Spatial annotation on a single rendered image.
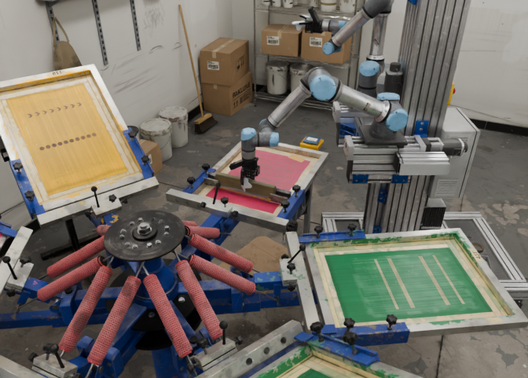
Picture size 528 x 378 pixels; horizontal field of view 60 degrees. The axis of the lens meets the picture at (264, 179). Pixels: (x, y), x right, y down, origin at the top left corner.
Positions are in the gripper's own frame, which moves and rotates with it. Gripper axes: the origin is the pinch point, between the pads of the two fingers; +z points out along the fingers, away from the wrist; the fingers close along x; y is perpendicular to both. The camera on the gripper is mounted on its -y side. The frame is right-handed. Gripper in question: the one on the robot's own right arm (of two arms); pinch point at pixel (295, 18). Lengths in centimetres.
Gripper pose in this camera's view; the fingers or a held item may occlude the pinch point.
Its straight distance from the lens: 323.2
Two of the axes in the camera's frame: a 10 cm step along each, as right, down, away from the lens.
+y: 0.6, 7.7, 6.3
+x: 4.3, -5.9, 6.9
